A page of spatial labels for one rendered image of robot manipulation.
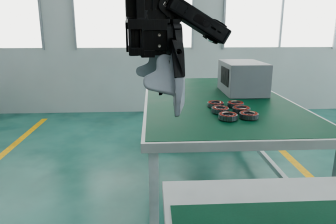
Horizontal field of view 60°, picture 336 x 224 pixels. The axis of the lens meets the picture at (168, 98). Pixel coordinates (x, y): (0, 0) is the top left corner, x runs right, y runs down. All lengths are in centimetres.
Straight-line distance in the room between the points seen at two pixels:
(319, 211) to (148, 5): 80
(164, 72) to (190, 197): 63
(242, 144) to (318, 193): 47
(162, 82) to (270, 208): 66
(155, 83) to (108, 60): 411
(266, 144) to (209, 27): 109
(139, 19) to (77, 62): 419
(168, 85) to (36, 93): 450
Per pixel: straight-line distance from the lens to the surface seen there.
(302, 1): 499
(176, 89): 41
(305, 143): 158
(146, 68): 53
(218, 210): 94
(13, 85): 498
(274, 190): 109
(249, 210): 96
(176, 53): 42
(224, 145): 144
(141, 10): 45
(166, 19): 44
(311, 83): 518
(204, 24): 47
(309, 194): 111
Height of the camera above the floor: 128
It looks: 13 degrees down
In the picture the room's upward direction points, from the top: straight up
